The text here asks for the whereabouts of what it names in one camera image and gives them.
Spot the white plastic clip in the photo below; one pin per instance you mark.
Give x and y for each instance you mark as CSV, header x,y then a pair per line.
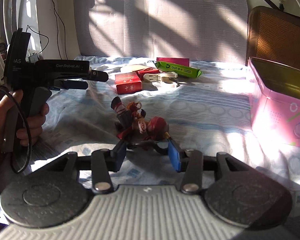
x,y
166,76

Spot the white blue patterned bed sheet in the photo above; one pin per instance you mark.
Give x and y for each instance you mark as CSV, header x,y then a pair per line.
x,y
202,110

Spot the person's left hand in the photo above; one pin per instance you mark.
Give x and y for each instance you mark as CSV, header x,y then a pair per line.
x,y
35,123

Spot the red pirate figurine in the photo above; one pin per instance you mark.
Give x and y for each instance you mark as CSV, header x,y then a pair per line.
x,y
153,127

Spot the green snack packet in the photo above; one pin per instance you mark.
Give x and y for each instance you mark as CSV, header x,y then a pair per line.
x,y
181,69

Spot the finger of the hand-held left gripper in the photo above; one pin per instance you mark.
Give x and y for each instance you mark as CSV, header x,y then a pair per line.
x,y
75,84
98,76

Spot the red cigarette box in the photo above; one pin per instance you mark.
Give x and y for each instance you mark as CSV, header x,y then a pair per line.
x,y
127,86

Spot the grey fabric headboard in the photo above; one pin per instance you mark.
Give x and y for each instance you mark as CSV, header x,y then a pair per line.
x,y
165,17

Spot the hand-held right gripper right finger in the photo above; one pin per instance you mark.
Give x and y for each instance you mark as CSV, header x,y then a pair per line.
x,y
174,158

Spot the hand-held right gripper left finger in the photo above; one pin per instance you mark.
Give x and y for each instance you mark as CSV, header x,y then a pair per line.
x,y
120,158

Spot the red stapler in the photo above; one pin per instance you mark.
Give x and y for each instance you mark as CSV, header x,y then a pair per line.
x,y
143,73

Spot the red leather wallet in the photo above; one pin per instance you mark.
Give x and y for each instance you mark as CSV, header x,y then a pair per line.
x,y
176,60

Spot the pink storage box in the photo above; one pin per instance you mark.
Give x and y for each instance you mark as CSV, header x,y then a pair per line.
x,y
272,115

